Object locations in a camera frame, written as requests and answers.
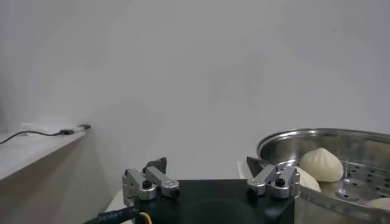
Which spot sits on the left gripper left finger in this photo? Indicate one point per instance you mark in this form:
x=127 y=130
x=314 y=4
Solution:
x=152 y=182

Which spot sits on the white electric cooker base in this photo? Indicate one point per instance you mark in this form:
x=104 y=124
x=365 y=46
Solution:
x=241 y=170

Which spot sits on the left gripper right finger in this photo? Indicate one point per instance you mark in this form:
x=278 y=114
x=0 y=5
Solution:
x=280 y=185

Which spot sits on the white side table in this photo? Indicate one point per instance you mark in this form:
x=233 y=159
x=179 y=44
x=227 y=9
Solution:
x=30 y=149

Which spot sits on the stainless steel steamer basket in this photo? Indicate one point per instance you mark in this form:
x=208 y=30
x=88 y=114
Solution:
x=304 y=143

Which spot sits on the white steamed baozi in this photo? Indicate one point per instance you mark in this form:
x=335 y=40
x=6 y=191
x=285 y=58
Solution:
x=321 y=165
x=309 y=182
x=379 y=203

